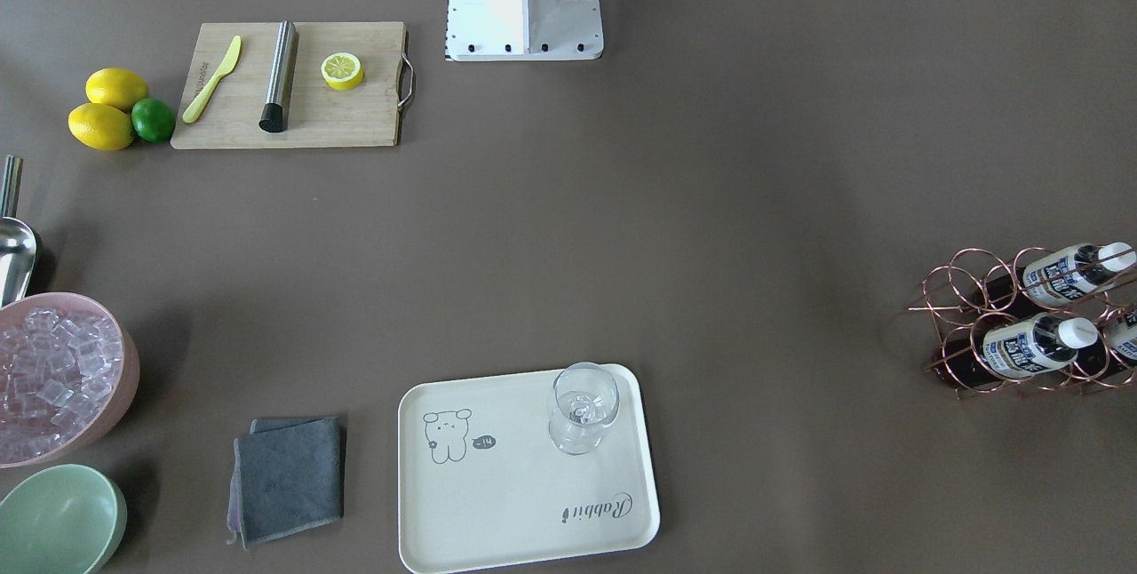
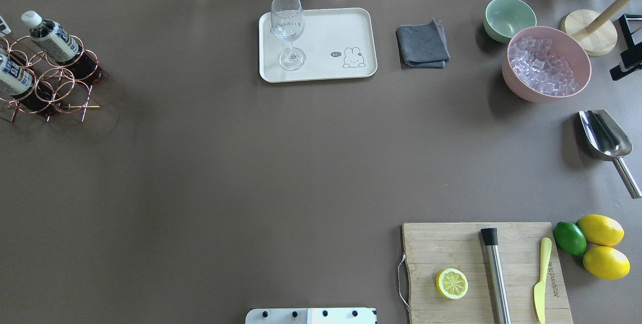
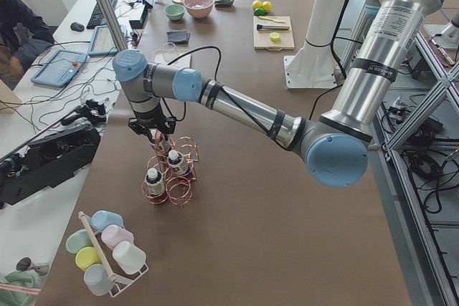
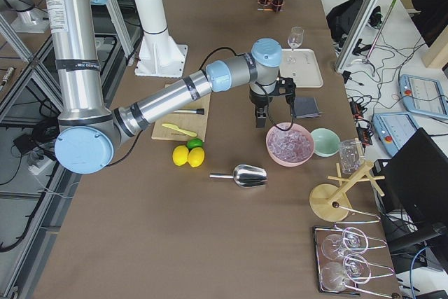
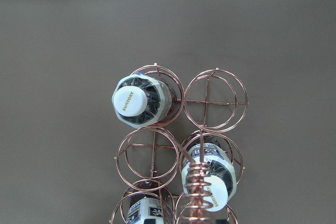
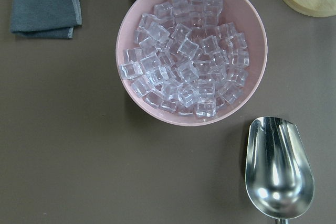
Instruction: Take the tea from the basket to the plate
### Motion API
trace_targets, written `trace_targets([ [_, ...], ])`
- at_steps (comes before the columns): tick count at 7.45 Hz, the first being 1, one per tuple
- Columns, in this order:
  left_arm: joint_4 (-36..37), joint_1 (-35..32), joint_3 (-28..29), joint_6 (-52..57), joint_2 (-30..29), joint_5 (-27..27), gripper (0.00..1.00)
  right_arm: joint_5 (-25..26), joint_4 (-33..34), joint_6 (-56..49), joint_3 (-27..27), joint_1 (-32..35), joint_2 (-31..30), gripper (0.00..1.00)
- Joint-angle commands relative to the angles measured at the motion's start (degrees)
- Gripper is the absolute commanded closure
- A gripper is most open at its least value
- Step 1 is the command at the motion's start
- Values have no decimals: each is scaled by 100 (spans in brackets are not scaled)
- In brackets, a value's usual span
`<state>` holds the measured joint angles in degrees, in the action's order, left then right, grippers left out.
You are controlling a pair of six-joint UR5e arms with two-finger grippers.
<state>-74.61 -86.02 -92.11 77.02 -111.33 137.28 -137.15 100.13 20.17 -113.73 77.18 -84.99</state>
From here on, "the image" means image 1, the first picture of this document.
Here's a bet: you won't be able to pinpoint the tea bottle white cap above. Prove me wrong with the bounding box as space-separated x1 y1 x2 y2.
927 311 1101 396

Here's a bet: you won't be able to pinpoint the copper wire bottle basket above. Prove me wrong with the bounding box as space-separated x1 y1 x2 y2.
908 242 1136 400

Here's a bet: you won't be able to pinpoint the clear wine glass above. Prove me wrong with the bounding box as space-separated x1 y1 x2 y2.
548 361 621 456

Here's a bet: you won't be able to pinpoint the bamboo cutting board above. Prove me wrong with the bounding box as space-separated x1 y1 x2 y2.
171 20 409 150

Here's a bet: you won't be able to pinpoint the cream rabbit tray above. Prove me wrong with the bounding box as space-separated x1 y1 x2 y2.
398 363 661 573

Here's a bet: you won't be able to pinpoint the half lemon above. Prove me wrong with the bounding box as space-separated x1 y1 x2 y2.
319 52 365 92

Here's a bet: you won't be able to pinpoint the steel muddler black tip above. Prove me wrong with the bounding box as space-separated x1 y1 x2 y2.
258 20 299 133

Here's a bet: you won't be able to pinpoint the grey folded cloth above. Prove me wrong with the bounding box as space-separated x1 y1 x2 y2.
227 416 346 550

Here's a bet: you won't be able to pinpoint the yellow plastic knife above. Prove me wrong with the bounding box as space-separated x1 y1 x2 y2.
182 36 243 124

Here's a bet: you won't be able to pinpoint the green lime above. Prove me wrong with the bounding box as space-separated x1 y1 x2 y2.
130 98 176 142

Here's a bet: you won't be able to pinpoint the lower yellow lemon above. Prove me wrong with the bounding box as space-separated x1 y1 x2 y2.
68 103 136 150

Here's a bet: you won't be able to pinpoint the yellow lemon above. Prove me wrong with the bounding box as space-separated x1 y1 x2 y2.
84 67 149 113
68 103 136 150

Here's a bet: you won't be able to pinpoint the upper yellow lemon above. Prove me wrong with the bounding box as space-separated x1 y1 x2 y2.
84 67 149 113

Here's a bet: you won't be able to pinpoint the pink bowl with ice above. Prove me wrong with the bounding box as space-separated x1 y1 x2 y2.
1 293 139 468

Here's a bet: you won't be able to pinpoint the metal ice scoop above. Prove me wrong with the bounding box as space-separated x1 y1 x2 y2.
1 155 40 307

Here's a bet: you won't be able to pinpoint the green bowl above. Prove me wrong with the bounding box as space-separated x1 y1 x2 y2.
1 464 127 573

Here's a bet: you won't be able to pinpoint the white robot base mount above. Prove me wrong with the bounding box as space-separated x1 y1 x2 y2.
445 0 605 61

